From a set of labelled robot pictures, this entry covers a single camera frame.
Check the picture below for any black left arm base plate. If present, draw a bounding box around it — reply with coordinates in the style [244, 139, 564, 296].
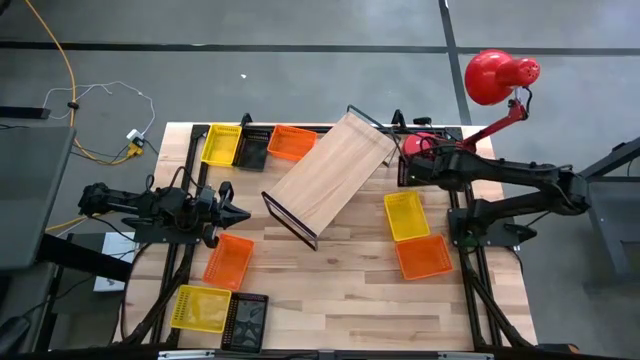
[122, 215, 204, 246]

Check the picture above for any red desk lamp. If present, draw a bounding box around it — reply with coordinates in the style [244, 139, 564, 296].
[402, 48, 542, 160]

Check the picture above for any orange plastic basket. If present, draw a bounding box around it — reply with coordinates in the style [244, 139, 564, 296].
[394, 234, 455, 282]
[201, 232, 256, 292]
[266, 124, 319, 163]

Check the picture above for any yellow plastic basket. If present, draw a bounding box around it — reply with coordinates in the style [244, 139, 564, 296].
[169, 284, 233, 335]
[383, 190, 432, 243]
[200, 123, 243, 168]

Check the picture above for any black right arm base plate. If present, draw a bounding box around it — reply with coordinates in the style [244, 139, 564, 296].
[447, 207, 539, 249]

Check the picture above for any black plastic basket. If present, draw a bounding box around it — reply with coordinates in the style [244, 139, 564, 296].
[220, 292, 270, 354]
[396, 155, 417, 189]
[232, 127, 272, 173]

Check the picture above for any wooden shelf black metal frame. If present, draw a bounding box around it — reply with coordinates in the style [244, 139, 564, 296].
[260, 104, 401, 252]

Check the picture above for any black aluminium table frame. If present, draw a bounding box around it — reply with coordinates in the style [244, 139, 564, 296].
[112, 112, 539, 351]

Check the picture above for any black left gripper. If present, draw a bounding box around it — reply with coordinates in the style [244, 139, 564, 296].
[192, 180, 252, 250]

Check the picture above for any yellow extension cable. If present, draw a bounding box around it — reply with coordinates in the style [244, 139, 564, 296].
[23, 0, 146, 234]

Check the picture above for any black floor bar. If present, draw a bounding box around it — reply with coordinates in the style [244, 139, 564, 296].
[0, 105, 51, 120]

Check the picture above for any dark metal stand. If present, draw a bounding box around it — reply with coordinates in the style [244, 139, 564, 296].
[579, 134, 640, 281]

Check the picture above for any black support beam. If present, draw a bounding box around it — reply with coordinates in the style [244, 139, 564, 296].
[37, 233, 134, 284]

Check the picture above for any thin white cable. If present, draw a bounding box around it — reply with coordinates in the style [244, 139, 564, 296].
[42, 80, 156, 136]

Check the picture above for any white paper box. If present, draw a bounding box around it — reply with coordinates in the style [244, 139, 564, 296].
[93, 230, 139, 294]

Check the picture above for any grey flat panel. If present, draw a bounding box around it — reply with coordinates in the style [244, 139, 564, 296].
[0, 124, 77, 271]

